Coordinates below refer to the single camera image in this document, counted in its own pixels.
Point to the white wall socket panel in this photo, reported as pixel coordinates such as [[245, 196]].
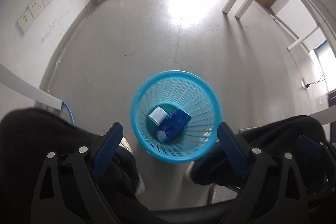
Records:
[[31, 13]]

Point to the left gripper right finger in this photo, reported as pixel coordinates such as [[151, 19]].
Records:
[[273, 190]]

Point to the white small box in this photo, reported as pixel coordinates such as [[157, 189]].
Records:
[[157, 115]]

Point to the blue snack packet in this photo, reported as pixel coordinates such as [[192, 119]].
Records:
[[169, 128]]

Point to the blue plastic waste basket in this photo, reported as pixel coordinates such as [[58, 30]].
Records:
[[173, 90]]

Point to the person's black trouser legs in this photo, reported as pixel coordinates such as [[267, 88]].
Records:
[[28, 135]]

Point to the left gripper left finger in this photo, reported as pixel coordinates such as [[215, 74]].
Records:
[[84, 166]]

